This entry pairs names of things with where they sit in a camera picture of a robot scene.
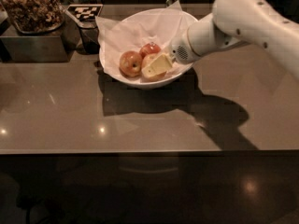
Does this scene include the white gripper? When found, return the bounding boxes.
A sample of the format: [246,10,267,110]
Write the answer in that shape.
[141,30,200,75]

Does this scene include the yellow-red apple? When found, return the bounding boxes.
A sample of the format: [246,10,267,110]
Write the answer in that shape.
[141,53,166,82]

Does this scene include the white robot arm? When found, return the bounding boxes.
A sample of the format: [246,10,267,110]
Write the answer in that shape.
[144,0,299,78]

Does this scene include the rear red apple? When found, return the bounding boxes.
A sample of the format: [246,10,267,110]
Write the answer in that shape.
[139,42,161,58]

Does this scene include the red apple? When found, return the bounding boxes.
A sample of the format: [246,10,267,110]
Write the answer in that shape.
[139,42,161,58]
[119,50,143,77]

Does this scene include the left red apple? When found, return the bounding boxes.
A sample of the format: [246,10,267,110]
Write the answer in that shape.
[119,50,143,77]

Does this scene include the white slanted bowl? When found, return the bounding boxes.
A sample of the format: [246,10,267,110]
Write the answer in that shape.
[98,7,199,90]

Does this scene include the black white marker card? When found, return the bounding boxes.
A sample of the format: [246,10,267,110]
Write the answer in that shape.
[67,4,103,21]

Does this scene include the clear snack-filled container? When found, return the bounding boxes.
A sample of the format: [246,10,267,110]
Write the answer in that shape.
[0,0,64,35]

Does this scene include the stainless steel box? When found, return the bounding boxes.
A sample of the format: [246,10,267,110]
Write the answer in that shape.
[0,18,80,63]

